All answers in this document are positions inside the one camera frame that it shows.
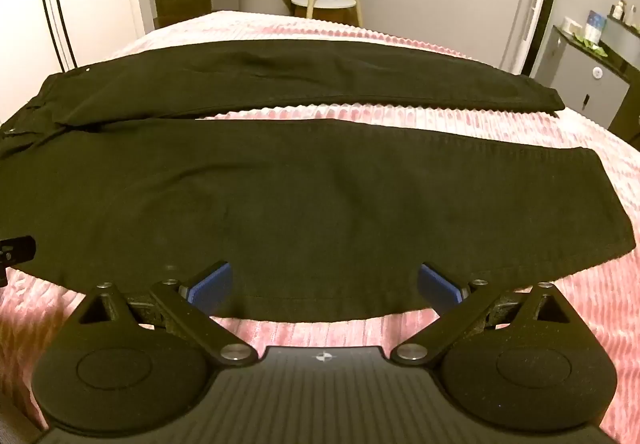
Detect green leaf garland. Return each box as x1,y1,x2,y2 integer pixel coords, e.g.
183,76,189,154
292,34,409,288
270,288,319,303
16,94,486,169
574,32,609,58

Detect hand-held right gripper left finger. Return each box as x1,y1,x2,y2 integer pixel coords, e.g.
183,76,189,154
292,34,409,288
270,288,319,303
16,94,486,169
75,260,258,368

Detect grey cabinet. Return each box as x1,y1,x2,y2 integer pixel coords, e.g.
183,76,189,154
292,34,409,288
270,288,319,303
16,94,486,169
532,24,632,132

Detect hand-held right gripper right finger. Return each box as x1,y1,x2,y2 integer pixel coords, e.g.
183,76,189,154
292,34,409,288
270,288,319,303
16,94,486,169
390,263,574,368

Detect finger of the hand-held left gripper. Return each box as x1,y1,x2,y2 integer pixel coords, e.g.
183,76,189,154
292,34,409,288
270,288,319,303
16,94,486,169
0,235,37,287

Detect blue and white box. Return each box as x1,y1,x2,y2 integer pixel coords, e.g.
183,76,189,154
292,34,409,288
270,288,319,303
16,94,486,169
584,10,606,44

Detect black countertop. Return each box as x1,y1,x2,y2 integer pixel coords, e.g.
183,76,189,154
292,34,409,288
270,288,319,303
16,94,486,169
555,14,640,81

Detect black pants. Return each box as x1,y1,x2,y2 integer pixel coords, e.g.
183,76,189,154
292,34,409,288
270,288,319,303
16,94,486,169
0,38,637,325

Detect pink ribbed blanket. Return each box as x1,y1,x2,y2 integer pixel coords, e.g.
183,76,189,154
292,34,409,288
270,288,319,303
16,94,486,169
0,9,640,444

